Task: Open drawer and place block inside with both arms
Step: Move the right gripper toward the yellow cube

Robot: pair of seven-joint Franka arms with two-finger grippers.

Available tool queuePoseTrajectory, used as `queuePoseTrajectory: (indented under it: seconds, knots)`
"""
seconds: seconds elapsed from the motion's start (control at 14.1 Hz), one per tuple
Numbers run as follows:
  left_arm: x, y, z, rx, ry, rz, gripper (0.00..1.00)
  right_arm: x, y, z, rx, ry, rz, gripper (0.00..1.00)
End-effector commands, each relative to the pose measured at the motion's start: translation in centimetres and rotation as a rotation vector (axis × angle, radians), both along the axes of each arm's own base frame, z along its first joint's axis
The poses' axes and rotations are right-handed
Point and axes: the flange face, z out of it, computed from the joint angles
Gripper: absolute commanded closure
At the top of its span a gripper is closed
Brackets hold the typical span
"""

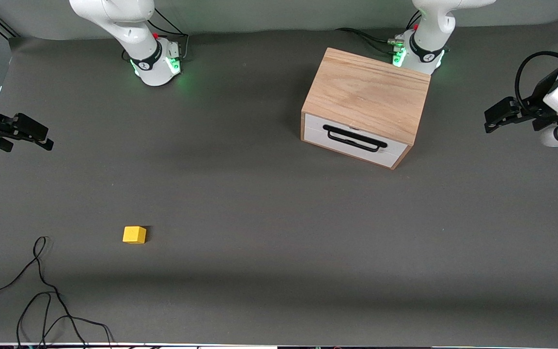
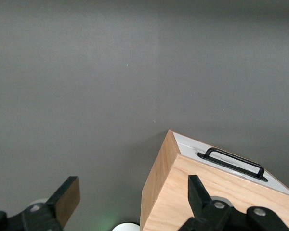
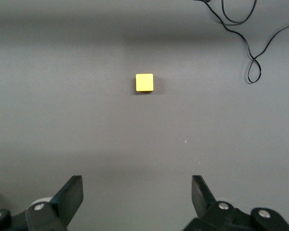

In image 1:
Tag yellow wooden block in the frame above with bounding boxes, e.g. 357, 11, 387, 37
123, 226, 147, 244

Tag white-front drawer with black handle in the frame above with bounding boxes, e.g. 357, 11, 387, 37
303, 113, 408, 168

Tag wooden drawer cabinet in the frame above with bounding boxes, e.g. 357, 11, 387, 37
300, 47, 431, 170

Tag dark grey table mat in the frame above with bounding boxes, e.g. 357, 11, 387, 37
0, 19, 558, 347

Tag aluminium frame profile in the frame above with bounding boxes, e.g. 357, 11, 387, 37
0, 14, 20, 39

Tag loose thin black cable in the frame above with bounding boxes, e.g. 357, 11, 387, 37
0, 236, 115, 349

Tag left arm base black cables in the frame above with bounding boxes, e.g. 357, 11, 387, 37
335, 10, 423, 55

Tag arm base black cables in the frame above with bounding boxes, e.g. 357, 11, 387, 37
335, 10, 423, 55
122, 7, 190, 62

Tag right arm base black cables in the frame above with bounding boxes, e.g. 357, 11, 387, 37
122, 7, 190, 62

